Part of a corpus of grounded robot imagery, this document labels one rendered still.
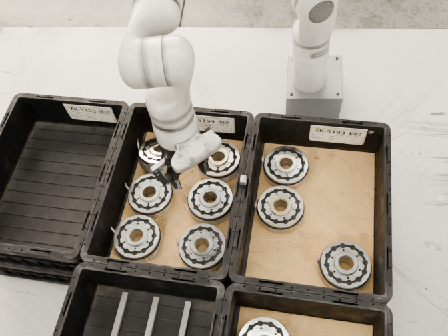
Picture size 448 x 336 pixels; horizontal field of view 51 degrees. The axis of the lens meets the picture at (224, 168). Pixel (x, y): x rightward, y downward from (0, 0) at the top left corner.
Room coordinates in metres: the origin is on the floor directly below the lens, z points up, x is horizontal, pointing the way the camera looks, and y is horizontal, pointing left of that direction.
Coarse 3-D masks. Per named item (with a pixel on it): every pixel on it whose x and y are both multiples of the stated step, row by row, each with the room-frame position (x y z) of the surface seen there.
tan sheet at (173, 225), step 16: (240, 144) 0.65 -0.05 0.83; (192, 176) 0.58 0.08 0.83; (176, 192) 0.54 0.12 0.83; (128, 208) 0.52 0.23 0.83; (176, 208) 0.50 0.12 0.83; (160, 224) 0.47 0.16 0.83; (176, 224) 0.46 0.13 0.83; (192, 224) 0.45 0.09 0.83; (224, 224) 0.44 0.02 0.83; (112, 256) 0.41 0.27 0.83; (160, 256) 0.39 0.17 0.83; (176, 256) 0.38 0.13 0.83
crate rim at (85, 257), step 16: (128, 112) 0.72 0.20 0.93; (208, 112) 0.68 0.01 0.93; (224, 112) 0.68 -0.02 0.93; (240, 112) 0.67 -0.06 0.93; (128, 128) 0.67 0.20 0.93; (112, 160) 0.59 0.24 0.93; (240, 160) 0.54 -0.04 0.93; (112, 176) 0.55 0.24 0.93; (240, 176) 0.50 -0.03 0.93; (240, 192) 0.46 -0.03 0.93; (96, 208) 0.48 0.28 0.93; (96, 224) 0.44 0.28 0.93; (96, 256) 0.37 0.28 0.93; (224, 256) 0.33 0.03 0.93; (160, 272) 0.32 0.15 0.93; (176, 272) 0.31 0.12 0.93; (208, 272) 0.30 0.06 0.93; (224, 272) 0.30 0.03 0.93
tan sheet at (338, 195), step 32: (320, 160) 0.56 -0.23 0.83; (352, 160) 0.55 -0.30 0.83; (320, 192) 0.48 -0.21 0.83; (352, 192) 0.47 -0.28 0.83; (256, 224) 0.43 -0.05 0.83; (320, 224) 0.40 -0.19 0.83; (352, 224) 0.39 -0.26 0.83; (256, 256) 0.36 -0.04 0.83; (288, 256) 0.34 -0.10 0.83; (320, 256) 0.33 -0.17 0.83
